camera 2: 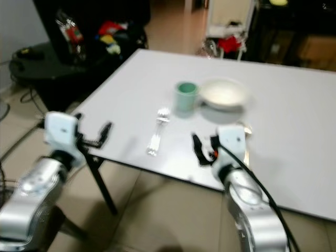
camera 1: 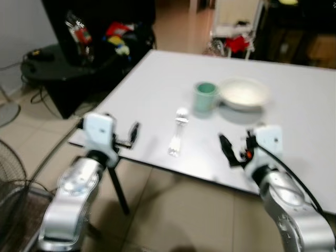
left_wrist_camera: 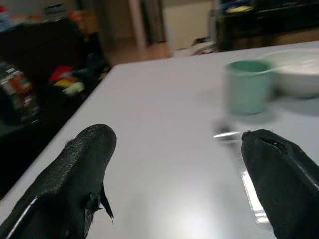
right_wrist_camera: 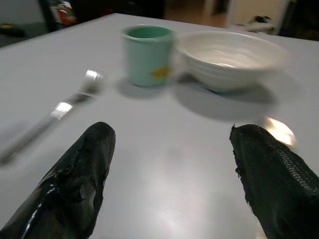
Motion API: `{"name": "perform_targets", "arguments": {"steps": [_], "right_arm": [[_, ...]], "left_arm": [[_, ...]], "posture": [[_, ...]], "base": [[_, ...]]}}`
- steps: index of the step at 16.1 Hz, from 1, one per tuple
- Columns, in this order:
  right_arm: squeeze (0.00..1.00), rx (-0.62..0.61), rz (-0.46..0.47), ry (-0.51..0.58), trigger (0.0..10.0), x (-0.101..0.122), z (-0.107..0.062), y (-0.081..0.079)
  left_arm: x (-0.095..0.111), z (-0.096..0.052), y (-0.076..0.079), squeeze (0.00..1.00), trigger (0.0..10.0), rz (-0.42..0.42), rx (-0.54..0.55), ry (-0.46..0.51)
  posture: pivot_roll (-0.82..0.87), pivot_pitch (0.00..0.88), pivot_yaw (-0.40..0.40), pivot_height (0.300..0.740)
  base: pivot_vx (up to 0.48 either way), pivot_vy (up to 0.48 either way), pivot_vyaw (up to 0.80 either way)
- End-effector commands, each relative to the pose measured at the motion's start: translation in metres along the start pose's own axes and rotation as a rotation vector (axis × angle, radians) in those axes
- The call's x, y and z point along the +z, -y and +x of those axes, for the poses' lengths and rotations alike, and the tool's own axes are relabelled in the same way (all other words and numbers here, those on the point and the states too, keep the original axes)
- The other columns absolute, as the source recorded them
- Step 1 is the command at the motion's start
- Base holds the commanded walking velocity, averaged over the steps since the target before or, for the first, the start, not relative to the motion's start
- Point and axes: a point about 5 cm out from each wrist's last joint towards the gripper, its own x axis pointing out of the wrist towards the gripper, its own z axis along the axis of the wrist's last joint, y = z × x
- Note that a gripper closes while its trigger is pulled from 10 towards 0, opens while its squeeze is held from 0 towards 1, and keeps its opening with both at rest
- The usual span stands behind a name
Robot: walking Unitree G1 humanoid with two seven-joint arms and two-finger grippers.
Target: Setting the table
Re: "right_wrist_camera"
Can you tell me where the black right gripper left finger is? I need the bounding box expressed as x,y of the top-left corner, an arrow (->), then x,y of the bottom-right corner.
0,121 -> 117,239

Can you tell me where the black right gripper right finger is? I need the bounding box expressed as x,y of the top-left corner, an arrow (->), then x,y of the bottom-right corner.
229,123 -> 319,239

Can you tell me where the silver metal spoon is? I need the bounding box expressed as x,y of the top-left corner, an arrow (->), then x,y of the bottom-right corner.
263,116 -> 298,147

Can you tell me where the silver metal fork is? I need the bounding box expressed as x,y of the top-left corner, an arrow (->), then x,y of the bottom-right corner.
0,69 -> 105,165

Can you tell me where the white ribbed ceramic bowl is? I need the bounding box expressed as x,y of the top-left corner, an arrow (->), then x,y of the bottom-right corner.
177,31 -> 291,94

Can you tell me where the mint green ceramic cup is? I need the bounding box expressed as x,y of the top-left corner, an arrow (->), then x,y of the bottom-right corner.
121,24 -> 178,88

